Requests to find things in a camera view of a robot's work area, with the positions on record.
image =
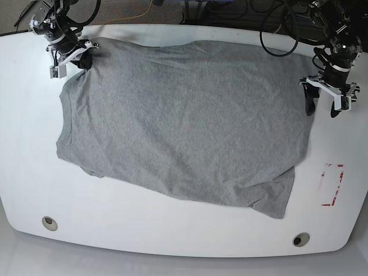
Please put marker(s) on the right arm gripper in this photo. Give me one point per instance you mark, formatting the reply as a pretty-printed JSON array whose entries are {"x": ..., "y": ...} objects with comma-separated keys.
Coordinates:
[{"x": 69, "y": 52}]

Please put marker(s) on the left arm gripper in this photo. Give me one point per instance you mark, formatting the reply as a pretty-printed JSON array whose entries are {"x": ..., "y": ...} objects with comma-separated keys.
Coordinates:
[{"x": 312, "y": 84}]

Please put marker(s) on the grey t-shirt with black lettering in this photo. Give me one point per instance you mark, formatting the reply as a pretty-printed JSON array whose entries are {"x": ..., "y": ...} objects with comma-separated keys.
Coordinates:
[{"x": 208, "y": 121}]

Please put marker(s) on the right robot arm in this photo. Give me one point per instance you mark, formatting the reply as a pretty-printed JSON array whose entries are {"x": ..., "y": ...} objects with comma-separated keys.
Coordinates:
[{"x": 63, "y": 35}]

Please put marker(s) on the red tape rectangle marking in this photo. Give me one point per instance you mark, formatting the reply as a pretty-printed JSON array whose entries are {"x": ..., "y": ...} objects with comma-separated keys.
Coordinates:
[{"x": 331, "y": 179}]

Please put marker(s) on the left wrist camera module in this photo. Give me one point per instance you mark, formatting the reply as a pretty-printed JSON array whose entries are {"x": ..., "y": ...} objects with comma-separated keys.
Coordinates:
[{"x": 342, "y": 102}]

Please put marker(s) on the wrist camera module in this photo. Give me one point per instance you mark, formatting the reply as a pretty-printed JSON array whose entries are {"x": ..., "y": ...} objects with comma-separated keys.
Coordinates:
[
  {"x": 342, "y": 102},
  {"x": 58, "y": 71}
]

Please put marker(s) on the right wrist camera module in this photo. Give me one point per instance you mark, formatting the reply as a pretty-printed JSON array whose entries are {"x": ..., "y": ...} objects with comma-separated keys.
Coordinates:
[{"x": 58, "y": 71}]

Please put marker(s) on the right table cable grommet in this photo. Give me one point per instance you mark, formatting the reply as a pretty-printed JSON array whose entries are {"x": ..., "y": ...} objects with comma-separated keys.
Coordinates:
[{"x": 301, "y": 239}]

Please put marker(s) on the table cable grommet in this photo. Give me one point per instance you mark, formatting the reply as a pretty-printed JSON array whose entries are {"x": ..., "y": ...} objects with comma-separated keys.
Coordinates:
[
  {"x": 49, "y": 223},
  {"x": 301, "y": 239}
]

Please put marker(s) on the left table cable grommet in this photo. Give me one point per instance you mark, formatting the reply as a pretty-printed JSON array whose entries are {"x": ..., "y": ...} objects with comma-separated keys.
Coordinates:
[{"x": 49, "y": 223}]

